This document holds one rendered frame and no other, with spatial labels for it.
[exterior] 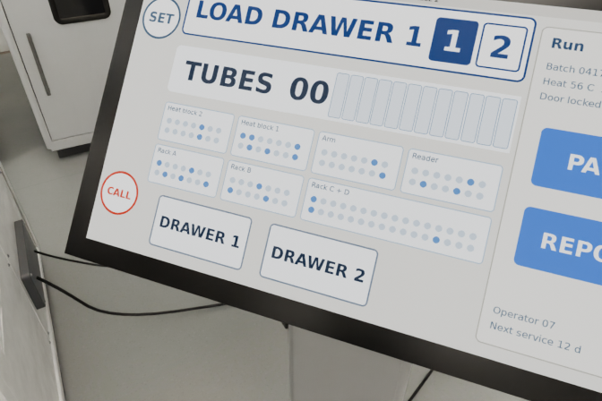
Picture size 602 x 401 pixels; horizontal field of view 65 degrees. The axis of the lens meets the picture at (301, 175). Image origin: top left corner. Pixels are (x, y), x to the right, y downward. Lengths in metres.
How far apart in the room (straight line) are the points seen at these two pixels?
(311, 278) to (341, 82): 0.16
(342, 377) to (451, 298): 0.31
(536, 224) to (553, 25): 0.15
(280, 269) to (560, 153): 0.23
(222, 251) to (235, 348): 1.15
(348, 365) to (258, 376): 0.89
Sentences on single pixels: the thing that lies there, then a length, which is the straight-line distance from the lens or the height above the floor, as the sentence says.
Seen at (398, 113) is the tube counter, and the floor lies 1.11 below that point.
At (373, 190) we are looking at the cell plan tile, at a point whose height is 1.06.
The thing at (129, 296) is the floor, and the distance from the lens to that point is 1.77.
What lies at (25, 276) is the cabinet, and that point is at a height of 0.34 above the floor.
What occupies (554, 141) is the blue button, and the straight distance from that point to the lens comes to 0.40.
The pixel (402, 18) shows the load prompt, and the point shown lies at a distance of 0.42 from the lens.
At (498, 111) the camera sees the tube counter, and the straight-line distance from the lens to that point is 0.40.
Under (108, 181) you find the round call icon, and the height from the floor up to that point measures 1.02.
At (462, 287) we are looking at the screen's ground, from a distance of 0.39.
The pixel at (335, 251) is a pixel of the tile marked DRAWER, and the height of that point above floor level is 1.01.
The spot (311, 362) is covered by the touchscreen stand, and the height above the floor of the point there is 0.73.
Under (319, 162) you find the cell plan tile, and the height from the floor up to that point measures 1.07.
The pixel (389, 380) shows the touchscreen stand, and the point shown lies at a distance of 0.64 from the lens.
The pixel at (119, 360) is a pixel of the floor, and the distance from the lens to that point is 1.62.
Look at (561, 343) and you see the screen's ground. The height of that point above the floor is 1.00.
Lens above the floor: 1.29
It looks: 37 degrees down
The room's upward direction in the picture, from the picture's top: straight up
